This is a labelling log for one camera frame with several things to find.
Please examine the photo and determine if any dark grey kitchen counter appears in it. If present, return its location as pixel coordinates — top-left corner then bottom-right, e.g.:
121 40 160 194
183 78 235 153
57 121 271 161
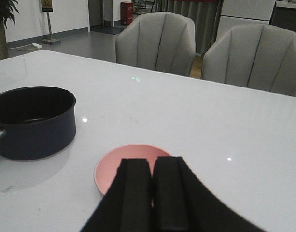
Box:
270 0 296 32

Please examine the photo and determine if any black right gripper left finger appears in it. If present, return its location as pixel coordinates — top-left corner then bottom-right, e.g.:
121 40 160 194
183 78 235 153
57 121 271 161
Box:
81 158 152 232

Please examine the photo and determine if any right grey upholstered chair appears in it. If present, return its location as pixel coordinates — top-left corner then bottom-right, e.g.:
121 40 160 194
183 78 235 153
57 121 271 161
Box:
201 24 296 97

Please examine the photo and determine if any large plant in gold pot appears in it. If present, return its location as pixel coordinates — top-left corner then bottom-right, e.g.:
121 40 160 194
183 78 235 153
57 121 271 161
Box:
0 0 19 60

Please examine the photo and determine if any left grey upholstered chair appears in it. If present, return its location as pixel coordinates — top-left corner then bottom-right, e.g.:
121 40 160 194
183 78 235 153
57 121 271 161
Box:
115 12 196 76

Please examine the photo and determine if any yellow caution sign stand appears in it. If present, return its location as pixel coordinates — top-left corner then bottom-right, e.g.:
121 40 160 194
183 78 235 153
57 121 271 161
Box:
41 0 61 45

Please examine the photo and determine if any pink bowl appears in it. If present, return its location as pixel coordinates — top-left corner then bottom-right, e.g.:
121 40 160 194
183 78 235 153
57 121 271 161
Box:
94 144 170 196

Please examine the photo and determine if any red trash bin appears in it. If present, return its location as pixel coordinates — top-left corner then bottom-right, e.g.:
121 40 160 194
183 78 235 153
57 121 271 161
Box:
120 1 133 25

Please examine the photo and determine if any white refrigerator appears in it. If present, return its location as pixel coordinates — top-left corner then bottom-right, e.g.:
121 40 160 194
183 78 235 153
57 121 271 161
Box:
216 0 275 38

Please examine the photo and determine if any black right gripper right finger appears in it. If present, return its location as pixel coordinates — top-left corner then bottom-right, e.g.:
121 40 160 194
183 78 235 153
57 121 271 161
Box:
153 156 261 232

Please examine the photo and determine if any dark blue saucepan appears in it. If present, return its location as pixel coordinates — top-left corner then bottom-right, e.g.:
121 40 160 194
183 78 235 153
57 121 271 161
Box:
0 86 76 160

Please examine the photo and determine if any grey upholstered chair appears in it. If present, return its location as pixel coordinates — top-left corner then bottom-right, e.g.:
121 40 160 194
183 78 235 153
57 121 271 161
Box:
201 24 296 97
115 12 196 76

